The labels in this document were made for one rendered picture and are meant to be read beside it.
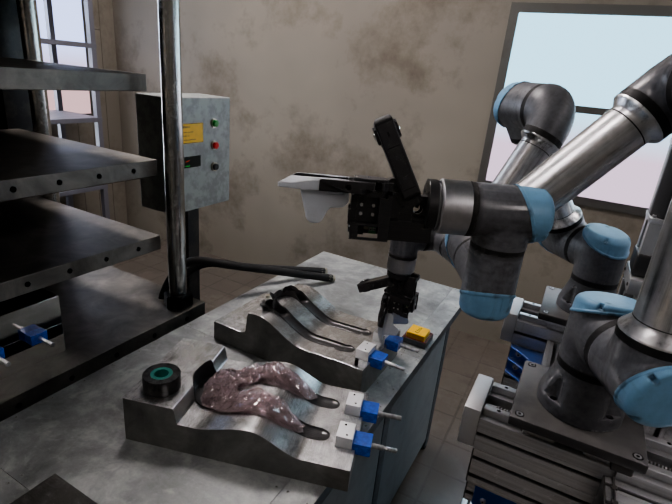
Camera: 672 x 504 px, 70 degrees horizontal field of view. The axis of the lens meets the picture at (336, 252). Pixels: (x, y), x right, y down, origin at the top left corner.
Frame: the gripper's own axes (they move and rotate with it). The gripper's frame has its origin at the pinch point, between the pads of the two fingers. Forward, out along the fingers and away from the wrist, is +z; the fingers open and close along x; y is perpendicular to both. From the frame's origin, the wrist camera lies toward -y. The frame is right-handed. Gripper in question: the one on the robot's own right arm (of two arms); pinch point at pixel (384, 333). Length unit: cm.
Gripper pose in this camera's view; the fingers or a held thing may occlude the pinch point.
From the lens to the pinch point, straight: 140.0
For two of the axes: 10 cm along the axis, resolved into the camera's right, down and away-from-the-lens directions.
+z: -0.9, 9.3, 3.5
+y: 8.7, 2.4, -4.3
